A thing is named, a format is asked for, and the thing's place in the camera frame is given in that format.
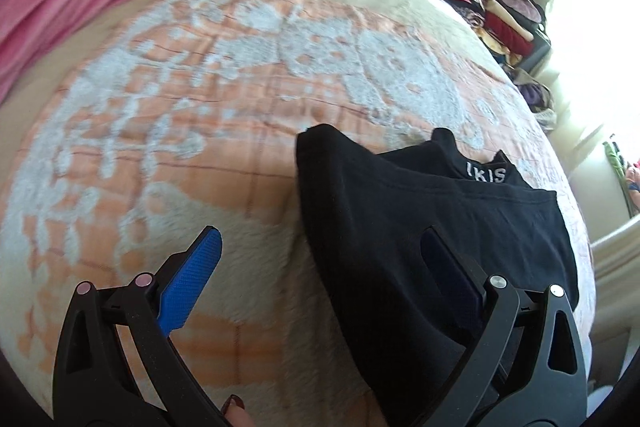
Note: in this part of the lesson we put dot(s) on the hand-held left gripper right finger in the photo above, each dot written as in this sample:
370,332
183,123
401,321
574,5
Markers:
452,282

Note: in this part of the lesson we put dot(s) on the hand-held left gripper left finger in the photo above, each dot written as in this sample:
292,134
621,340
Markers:
192,277

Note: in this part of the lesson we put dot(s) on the black shorts with lettered waistband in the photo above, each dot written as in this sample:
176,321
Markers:
390,227

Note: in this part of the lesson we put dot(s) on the stack of folded clothes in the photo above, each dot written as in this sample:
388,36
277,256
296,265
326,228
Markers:
495,2

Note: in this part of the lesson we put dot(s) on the person's left hand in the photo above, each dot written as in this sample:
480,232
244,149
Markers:
240,414

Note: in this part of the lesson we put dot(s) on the peach and white patterned blanket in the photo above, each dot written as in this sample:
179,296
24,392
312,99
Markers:
200,107

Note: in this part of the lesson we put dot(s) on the green cloth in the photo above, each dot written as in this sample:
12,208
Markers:
622,177

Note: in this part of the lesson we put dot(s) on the purple crumpled cloth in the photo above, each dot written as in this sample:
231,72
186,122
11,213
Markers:
537,99

